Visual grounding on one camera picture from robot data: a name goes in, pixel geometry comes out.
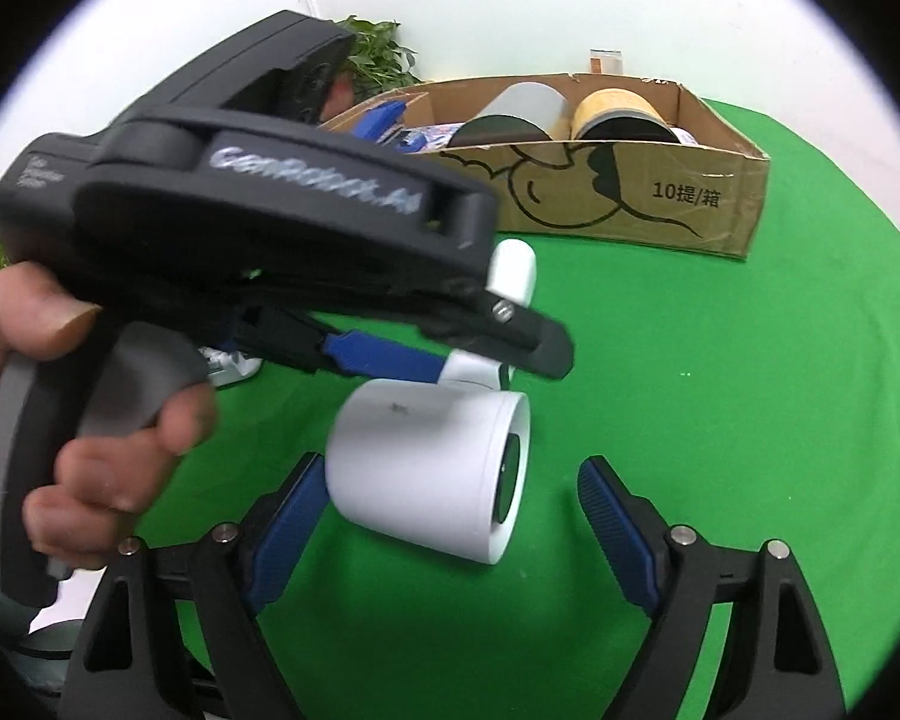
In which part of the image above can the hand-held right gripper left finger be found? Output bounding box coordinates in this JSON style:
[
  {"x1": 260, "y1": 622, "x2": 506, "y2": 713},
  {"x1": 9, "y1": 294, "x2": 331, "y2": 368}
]
[{"x1": 64, "y1": 452, "x2": 327, "y2": 720}]

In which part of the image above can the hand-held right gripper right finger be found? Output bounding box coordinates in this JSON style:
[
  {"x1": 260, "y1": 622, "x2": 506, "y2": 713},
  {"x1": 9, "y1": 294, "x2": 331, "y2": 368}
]
[{"x1": 576, "y1": 456, "x2": 848, "y2": 720}]

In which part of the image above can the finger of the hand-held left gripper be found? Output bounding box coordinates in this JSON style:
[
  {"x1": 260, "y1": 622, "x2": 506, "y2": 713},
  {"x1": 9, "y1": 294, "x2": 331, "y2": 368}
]
[
  {"x1": 418, "y1": 286, "x2": 575, "y2": 381},
  {"x1": 229, "y1": 307, "x2": 451, "y2": 387}
]

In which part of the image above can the colourful packet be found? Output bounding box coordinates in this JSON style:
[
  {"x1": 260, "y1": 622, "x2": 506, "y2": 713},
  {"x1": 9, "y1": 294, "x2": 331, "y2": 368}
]
[{"x1": 409, "y1": 124, "x2": 466, "y2": 155}]

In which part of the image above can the large cardboard box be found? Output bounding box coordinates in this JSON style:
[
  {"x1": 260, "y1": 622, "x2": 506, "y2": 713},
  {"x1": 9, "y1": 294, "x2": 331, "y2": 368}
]
[{"x1": 319, "y1": 73, "x2": 772, "y2": 262}]

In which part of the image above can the silver metal can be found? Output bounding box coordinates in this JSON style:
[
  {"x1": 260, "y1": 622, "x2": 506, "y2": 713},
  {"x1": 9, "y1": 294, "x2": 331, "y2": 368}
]
[{"x1": 450, "y1": 81, "x2": 567, "y2": 147}]

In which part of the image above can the yellow label jar black lid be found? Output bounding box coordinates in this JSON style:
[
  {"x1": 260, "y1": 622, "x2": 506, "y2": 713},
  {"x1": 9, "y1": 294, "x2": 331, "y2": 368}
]
[{"x1": 570, "y1": 87, "x2": 680, "y2": 143}]

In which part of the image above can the person's left hand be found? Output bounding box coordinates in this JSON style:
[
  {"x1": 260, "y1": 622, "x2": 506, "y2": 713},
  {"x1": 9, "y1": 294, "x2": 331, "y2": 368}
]
[{"x1": 0, "y1": 261, "x2": 218, "y2": 572}]

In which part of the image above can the white blue plastic package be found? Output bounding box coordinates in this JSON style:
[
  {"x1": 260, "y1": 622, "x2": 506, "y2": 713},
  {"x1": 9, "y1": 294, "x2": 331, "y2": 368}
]
[{"x1": 195, "y1": 345, "x2": 263, "y2": 389}]

